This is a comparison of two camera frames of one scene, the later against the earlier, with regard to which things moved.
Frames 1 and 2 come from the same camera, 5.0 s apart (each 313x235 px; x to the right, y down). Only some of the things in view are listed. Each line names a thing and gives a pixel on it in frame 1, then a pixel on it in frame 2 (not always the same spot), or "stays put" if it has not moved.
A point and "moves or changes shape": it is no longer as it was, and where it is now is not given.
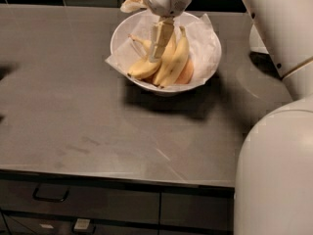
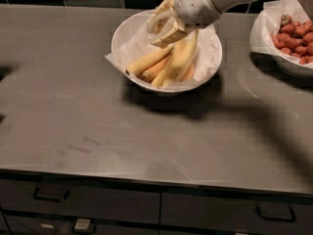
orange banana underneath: [187, 73] to [156, 68]
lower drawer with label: [17, 222] stays put
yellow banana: [148, 67] moves or changes shape
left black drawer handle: [39, 198] stays put
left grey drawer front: [81, 199] stays put
